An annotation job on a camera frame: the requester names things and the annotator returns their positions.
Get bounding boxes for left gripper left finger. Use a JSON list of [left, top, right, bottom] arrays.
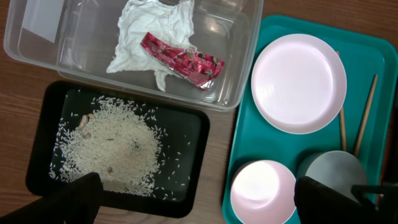
[[1, 172, 103, 224]]

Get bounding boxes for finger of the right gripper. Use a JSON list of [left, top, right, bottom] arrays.
[[351, 184, 397, 215]]

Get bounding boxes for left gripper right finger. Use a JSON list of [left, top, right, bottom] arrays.
[[294, 177, 388, 224]]

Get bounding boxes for grey-green bowl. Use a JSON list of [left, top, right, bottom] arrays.
[[296, 151, 368, 202]]

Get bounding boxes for pink bowl with rice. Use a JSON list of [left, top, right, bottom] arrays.
[[229, 160, 296, 224]]

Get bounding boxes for wooden chopstick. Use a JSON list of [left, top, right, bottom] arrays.
[[335, 50, 348, 152], [353, 74, 378, 157]]

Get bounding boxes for pink round plate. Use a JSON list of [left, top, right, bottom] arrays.
[[251, 34, 348, 134]]

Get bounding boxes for red snack wrapper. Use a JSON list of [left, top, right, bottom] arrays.
[[141, 32, 225, 90]]

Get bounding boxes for white napkin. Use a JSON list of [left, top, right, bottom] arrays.
[[106, 0, 198, 93]]

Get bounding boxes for teal serving tray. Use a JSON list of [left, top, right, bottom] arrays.
[[221, 14, 398, 224]]

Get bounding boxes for spilled rice pile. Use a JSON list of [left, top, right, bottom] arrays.
[[48, 95, 192, 202]]

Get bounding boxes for black plastic tray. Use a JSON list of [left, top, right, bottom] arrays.
[[25, 81, 210, 218]]

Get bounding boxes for clear plastic bin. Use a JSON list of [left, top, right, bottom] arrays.
[[4, 0, 264, 111]]

